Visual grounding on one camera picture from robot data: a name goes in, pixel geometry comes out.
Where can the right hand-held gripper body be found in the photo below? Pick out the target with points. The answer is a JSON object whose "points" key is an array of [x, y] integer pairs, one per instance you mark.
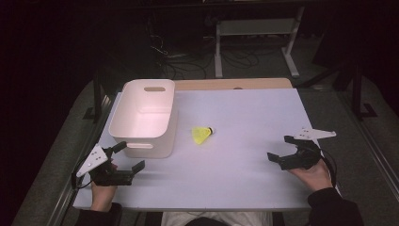
{"points": [[306, 157]]}

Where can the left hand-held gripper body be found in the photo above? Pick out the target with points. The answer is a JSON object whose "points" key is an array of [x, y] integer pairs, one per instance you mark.
{"points": [[95, 158]]}

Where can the white plastic storage bin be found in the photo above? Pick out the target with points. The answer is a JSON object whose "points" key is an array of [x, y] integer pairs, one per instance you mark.
{"points": [[144, 119]]}

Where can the yellow shuttlecock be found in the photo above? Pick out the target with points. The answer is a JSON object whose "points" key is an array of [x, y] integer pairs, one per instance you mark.
{"points": [[202, 134]]}

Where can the person's right hand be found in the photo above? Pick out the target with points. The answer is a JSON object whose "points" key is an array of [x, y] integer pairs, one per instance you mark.
{"points": [[315, 177]]}

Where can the person's left hand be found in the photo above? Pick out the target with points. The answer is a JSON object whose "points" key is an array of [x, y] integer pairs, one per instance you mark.
{"points": [[103, 196]]}

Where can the black metal stand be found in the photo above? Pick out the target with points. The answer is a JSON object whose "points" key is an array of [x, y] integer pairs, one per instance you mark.
{"points": [[98, 100], [356, 94]]}

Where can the wooden table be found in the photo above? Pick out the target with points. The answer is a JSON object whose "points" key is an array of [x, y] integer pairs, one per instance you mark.
{"points": [[232, 84]]}

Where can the person's light trousers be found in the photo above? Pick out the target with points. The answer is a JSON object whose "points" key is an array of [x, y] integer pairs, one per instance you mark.
{"points": [[216, 218]]}

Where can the aluminium rail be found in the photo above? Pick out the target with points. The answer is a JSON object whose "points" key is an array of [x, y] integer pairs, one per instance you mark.
{"points": [[373, 150], [67, 191]]}

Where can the white metal table frame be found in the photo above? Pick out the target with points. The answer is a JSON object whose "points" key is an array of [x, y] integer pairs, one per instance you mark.
{"points": [[257, 27]]}

